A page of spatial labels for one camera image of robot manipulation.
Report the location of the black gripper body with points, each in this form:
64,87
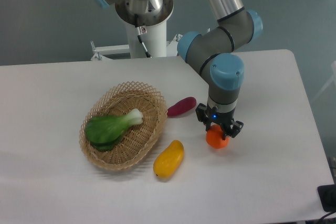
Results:
224,120

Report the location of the green bok choy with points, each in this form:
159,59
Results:
106,131

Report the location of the orange fruit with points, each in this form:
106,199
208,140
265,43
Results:
215,137

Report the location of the woven bamboo basket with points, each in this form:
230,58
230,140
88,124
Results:
138,140

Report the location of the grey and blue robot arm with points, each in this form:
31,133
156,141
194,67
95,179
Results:
211,55

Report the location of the yellow mango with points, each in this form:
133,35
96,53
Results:
169,160

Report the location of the white frame at right edge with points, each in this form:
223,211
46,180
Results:
329,82

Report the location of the black device at table edge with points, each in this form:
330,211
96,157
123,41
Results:
327,197

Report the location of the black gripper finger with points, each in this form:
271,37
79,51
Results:
232,128
202,116

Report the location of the purple sweet potato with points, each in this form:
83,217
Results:
181,107

